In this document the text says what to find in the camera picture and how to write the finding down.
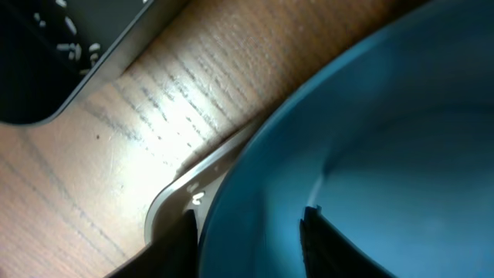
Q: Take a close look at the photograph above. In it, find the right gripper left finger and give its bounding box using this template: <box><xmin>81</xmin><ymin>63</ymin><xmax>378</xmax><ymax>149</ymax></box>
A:
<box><xmin>108</xmin><ymin>210</ymin><xmax>198</xmax><ymax>278</ymax></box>

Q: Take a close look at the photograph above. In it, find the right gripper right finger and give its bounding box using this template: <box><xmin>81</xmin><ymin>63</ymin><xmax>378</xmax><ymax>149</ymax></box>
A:
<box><xmin>299</xmin><ymin>206</ymin><xmax>392</xmax><ymax>278</ymax></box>

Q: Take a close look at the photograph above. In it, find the dark blue plate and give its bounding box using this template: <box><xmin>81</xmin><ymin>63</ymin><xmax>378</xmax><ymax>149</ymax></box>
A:
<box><xmin>198</xmin><ymin>0</ymin><xmax>493</xmax><ymax>277</ymax></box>

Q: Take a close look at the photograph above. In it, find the brown serving tray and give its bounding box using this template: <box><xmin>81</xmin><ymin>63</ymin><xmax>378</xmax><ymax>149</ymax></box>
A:
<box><xmin>144</xmin><ymin>114</ymin><xmax>268</xmax><ymax>245</ymax></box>

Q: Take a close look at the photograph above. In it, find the black plastic tray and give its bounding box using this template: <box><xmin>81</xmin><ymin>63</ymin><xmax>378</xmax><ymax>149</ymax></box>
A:
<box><xmin>1</xmin><ymin>0</ymin><xmax>188</xmax><ymax>125</ymax></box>

